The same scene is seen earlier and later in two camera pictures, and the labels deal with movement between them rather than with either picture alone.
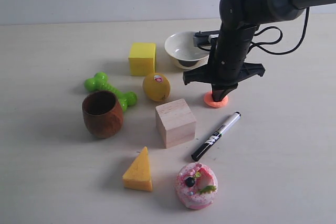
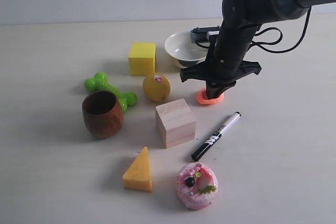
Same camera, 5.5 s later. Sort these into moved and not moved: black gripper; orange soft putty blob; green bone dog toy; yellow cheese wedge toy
Moved: orange soft putty blob
Not moved: green bone dog toy; yellow cheese wedge toy; black gripper
